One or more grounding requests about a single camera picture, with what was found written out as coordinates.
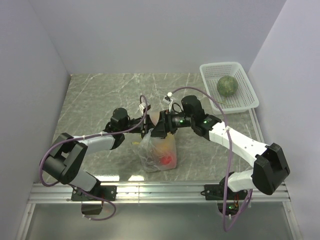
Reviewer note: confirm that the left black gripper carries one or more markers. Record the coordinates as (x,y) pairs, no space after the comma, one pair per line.
(147,121)

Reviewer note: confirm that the aluminium rail frame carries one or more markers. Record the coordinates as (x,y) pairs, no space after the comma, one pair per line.
(159,211)

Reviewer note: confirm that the white plastic basket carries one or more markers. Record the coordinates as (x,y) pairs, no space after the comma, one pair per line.
(244,99)

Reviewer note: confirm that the green fake melon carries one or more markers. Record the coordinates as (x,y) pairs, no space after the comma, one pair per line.
(227,86)

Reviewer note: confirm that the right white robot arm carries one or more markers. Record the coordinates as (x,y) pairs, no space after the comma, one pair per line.
(270,167)

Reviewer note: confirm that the clear plastic bag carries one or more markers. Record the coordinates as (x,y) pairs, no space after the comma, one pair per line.
(150,157)

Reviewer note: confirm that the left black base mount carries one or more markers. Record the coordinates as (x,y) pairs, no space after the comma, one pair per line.
(92,202)

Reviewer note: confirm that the bright red fake apple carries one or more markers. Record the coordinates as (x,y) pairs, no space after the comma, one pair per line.
(166,160)

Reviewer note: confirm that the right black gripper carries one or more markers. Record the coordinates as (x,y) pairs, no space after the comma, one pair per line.
(164,125)

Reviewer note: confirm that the fake orange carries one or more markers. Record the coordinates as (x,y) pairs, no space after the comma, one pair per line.
(164,147)

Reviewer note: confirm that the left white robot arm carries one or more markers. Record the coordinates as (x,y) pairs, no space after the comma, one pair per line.
(62,162)

